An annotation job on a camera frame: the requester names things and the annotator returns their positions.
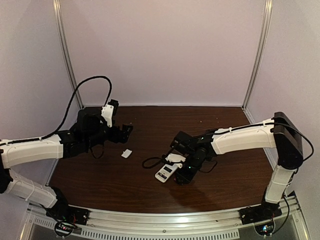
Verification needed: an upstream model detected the white remote control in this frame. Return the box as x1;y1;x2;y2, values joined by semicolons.
155;164;179;183

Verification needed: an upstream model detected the white battery cover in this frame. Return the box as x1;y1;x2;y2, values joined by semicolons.
121;149;133;159

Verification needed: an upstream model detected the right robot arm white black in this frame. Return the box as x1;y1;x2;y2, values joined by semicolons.
165;111;304;223

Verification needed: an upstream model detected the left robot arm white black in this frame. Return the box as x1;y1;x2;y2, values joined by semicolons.
0;104;134;215

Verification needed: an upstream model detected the right round circuit board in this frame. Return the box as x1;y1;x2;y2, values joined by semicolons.
254;221;275;237

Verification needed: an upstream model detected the round circuit board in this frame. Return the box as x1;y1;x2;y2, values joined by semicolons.
254;221;275;237
53;221;75;238

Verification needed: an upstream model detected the left round circuit board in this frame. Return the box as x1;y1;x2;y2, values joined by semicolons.
53;221;75;238

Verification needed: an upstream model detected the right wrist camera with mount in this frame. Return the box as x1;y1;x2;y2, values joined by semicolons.
165;153;186;168

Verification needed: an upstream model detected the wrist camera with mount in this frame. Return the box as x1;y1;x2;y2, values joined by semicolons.
101;99;119;128
165;153;186;168

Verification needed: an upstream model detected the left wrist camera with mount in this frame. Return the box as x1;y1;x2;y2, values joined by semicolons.
101;99;119;128

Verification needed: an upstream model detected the front aluminium rail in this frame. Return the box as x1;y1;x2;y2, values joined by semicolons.
21;194;305;240

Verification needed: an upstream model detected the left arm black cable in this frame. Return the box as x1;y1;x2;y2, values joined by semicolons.
0;75;113;146

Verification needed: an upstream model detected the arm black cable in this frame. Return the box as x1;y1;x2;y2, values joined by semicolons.
142;117;315;221
0;75;113;146

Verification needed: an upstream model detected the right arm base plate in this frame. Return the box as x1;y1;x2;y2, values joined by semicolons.
238;203;282;225

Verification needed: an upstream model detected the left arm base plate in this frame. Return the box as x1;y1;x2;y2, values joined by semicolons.
45;203;90;226

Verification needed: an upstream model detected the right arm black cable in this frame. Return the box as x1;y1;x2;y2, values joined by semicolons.
142;117;315;221

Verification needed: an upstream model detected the left aluminium frame post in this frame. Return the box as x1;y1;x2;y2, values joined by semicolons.
51;0;85;110

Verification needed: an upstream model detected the aluminium frame post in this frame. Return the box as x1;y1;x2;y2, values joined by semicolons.
242;0;273;110
51;0;85;110

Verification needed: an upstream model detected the right aluminium frame post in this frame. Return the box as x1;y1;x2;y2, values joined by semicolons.
242;0;273;110

